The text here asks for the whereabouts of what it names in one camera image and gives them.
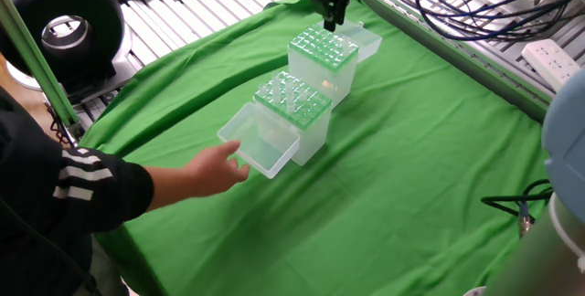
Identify translucent tip box holding tips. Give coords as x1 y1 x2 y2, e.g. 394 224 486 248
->
217 70 334 179

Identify bare right forearm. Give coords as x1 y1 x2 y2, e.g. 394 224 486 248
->
145 163 188 213

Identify translucent tip box nearly empty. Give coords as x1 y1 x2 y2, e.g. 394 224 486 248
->
287 16 384 111

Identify person's right hand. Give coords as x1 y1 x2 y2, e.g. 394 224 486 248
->
182 139 251 199

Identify green cloth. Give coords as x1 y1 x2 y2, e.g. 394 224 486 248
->
77 0 549 296

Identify white power strip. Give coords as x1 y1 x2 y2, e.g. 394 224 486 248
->
521 38 582 92

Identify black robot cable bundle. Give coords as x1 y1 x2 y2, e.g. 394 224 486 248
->
374 0 585 44

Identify black cable with metal plug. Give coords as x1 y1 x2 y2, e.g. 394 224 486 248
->
480 179 554 238

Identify green frame post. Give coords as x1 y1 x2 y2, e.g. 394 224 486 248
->
0 0 86 140

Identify black round ring device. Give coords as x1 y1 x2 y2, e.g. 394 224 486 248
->
0 0 134 106

